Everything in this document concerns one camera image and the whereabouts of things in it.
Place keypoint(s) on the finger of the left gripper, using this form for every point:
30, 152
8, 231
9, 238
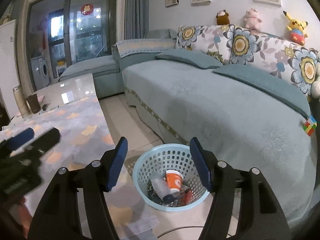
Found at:
20, 139

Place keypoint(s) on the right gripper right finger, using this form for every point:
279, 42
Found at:
260, 215

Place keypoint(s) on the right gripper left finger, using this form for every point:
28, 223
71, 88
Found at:
57, 215

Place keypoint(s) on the clear plastic bottle black cap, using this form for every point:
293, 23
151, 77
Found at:
161, 188

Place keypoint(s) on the orange red snack wrapper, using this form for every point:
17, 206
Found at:
182, 197

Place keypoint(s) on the orange white paper cup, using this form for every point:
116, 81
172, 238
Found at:
174, 180

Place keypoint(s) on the beige thermos bottle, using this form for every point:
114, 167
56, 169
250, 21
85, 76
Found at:
21, 101

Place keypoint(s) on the patterned pastel tablecloth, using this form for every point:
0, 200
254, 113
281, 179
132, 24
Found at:
85, 137

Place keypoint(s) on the brown mug with spoon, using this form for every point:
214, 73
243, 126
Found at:
33, 103

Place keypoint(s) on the light blue perforated waste basket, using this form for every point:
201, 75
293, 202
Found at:
167, 157

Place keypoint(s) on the white washing machine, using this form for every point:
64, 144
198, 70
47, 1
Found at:
40, 72

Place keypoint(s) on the teal fabric sofa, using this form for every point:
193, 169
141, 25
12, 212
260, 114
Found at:
241, 113

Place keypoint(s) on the colourful rubik's cube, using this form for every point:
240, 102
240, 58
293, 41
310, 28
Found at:
310, 125

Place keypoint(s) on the floral sofa cushion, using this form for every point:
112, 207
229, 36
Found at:
279, 57
214, 40

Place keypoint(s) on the yellow pikachu plush toy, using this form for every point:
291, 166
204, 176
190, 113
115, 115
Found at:
297, 29

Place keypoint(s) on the pink pig plush toy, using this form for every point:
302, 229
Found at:
251, 20

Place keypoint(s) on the brown monkey plush toy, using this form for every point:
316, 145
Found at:
222, 18

